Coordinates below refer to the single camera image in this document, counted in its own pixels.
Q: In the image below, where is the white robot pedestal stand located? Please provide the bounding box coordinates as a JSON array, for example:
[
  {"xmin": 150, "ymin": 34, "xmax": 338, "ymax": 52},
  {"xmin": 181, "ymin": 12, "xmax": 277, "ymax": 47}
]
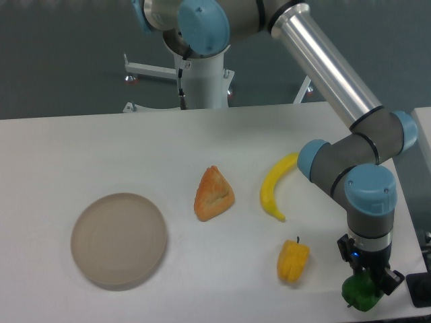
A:
[{"xmin": 123, "ymin": 32, "xmax": 314, "ymax": 112}]

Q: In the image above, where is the black device at table edge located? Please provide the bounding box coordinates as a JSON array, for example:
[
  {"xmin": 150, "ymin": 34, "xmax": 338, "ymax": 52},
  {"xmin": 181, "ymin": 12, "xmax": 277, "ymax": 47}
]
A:
[{"xmin": 406, "ymin": 273, "xmax": 430, "ymax": 308}]

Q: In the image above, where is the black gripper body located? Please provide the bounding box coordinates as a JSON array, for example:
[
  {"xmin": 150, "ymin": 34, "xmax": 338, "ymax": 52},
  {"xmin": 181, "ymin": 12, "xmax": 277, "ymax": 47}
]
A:
[{"xmin": 337, "ymin": 234, "xmax": 392, "ymax": 271}]

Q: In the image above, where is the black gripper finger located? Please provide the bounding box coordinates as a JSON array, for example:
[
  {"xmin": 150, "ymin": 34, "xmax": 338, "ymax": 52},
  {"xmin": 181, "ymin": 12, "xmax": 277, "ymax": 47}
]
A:
[
  {"xmin": 351, "ymin": 265, "xmax": 367, "ymax": 281},
  {"xmin": 376, "ymin": 267, "xmax": 405, "ymax": 295}
]

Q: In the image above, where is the beige round plate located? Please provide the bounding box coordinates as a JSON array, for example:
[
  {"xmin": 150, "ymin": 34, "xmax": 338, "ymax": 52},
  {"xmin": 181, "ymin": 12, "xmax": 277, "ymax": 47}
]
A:
[{"xmin": 70, "ymin": 192, "xmax": 168, "ymax": 291}]

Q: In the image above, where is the yellow bell pepper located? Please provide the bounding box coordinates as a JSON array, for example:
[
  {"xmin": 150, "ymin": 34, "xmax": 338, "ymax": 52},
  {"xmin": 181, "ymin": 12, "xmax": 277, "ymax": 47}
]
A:
[{"xmin": 277, "ymin": 236, "xmax": 310, "ymax": 283}]

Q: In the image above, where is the green bell pepper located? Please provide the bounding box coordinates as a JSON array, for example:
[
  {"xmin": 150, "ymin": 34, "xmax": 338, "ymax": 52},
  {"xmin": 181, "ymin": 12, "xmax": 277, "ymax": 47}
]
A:
[{"xmin": 341, "ymin": 271, "xmax": 383, "ymax": 312}]

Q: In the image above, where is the yellow banana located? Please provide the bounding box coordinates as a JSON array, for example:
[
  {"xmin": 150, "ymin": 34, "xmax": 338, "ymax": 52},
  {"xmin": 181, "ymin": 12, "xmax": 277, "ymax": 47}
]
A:
[{"xmin": 259, "ymin": 152, "xmax": 299, "ymax": 222}]

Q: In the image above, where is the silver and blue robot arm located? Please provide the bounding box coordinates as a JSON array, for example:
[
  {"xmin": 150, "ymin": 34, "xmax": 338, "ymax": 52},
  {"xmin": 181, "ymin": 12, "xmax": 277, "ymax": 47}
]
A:
[{"xmin": 131, "ymin": 1, "xmax": 418, "ymax": 295}]

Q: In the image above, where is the black cable on pedestal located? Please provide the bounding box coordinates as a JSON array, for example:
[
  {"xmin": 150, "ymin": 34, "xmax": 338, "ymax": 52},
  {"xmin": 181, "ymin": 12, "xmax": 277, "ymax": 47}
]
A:
[{"xmin": 177, "ymin": 46, "xmax": 193, "ymax": 110}]

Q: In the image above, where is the orange triangular pastry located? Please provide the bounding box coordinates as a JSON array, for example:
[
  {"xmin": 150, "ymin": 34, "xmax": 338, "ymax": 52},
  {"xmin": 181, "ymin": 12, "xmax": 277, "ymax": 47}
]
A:
[{"xmin": 194, "ymin": 166, "xmax": 235, "ymax": 222}]

